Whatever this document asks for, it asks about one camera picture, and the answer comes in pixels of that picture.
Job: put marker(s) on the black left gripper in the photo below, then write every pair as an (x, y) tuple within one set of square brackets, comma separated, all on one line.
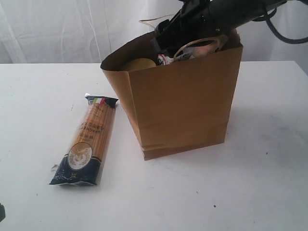
[(2, 212)]

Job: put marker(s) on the torn clear plastic scrap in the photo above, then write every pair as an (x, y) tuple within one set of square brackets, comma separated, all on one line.
[(54, 168)]

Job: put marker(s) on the brown paper shopping bag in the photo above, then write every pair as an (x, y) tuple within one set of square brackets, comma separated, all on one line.
[(180, 106)]

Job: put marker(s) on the small white blue milk carton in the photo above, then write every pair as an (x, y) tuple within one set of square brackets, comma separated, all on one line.
[(185, 54)]

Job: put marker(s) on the white backdrop curtain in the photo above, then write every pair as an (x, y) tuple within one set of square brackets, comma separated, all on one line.
[(86, 31)]

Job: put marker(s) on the spaghetti pack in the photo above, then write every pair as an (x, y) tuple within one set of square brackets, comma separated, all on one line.
[(86, 154)]

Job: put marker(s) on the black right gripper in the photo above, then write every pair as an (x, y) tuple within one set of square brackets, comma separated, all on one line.
[(197, 19)]

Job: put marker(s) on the glass nut jar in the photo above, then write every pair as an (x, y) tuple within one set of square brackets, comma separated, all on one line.
[(138, 64)]

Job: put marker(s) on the brown kraft pouch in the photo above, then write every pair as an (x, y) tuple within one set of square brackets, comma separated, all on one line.
[(216, 44)]

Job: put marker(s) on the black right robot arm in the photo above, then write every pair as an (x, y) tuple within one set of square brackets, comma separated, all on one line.
[(234, 13)]

